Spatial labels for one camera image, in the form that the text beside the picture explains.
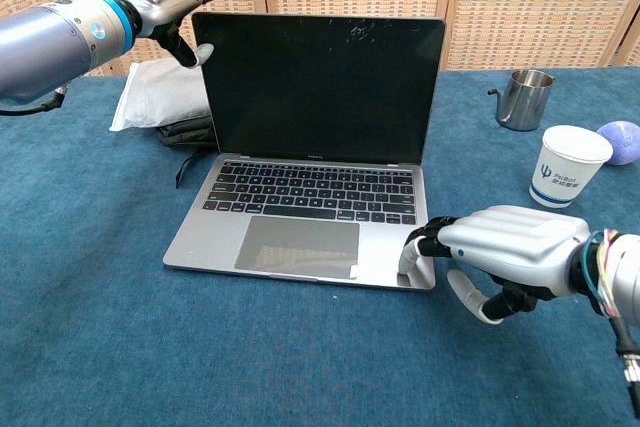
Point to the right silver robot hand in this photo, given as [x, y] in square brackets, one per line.
[520, 247]

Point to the silver laptop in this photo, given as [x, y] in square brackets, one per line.
[320, 87]

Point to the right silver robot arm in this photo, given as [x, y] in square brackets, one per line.
[629, 272]

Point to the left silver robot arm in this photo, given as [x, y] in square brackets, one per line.
[45, 47]

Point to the white paper cup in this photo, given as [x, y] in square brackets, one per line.
[565, 167]

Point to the black backpack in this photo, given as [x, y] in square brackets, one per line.
[185, 134]

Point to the stainless steel mug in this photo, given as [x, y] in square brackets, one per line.
[525, 102]

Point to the purple ball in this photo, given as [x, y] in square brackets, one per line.
[624, 139]

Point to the blue felt table cover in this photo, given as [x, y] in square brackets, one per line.
[150, 347]

